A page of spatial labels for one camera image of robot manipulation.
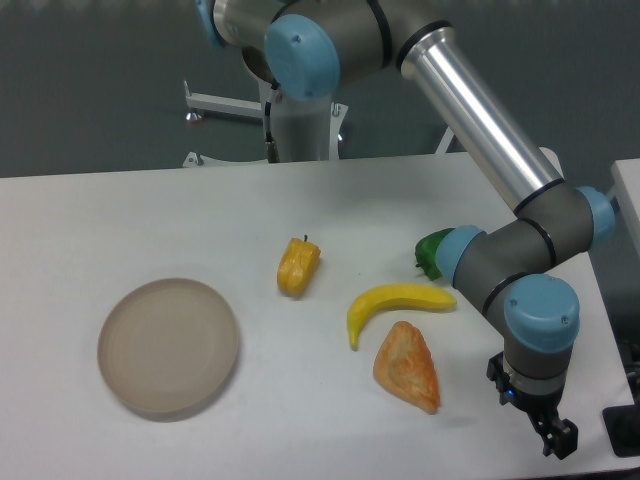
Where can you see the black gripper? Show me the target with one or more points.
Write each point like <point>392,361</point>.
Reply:
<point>539,399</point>

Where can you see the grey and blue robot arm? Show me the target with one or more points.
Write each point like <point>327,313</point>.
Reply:
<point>310,48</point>

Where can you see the green toy pepper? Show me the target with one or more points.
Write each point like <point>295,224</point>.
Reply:
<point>425,253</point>

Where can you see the yellow toy pepper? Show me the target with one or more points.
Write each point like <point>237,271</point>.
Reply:
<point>297,266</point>

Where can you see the black device at right edge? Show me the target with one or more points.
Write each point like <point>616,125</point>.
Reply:
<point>622,426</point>

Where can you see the orange toy pastry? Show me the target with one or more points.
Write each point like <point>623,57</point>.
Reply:
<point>404,367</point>

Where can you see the yellow toy banana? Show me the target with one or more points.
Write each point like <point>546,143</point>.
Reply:
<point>398,296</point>

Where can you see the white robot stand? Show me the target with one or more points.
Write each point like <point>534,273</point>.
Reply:
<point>293,130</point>

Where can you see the beige round plate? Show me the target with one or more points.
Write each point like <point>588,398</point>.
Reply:
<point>168,348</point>

